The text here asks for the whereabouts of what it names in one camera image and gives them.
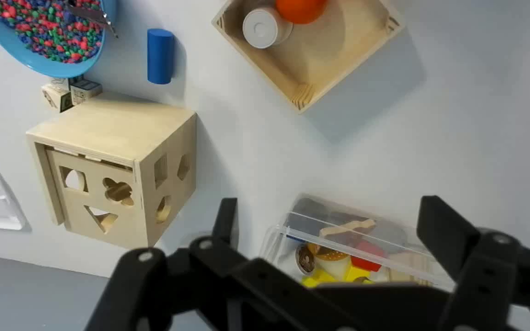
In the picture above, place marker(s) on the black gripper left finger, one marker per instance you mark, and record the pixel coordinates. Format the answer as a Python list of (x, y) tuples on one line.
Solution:
[(147, 289)]

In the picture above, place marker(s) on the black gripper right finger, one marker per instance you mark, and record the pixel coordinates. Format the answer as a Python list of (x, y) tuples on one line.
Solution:
[(489, 269)]

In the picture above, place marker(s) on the clear plastic container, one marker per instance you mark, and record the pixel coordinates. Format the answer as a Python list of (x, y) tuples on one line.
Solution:
[(322, 234)]

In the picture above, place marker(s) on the yellow toy block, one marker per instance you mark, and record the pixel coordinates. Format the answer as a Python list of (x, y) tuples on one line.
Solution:
[(318, 277)]

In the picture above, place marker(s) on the wooden shape sorter box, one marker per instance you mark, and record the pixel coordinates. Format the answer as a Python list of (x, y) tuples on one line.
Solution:
[(116, 170)]

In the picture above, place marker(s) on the blue cylinder block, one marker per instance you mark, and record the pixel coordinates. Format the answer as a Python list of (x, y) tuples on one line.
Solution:
[(160, 56)]

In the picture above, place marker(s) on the open wooden tray box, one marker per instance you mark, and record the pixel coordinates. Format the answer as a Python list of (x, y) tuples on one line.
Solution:
[(315, 58)]

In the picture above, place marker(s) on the white cylinder block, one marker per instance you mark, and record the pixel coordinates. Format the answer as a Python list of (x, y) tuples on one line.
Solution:
[(265, 28)]

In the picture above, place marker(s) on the small printed wooden cube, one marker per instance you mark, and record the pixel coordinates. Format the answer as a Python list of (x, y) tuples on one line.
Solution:
[(57, 98)]

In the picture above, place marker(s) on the blue bowl of beads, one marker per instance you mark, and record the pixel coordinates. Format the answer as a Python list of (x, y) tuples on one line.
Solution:
[(46, 37)]

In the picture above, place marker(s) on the metal spoon in bowl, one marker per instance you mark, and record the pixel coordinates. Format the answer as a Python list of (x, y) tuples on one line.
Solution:
[(94, 15)]

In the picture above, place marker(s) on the orange ball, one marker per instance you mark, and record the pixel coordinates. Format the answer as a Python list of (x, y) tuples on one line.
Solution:
[(300, 12)]

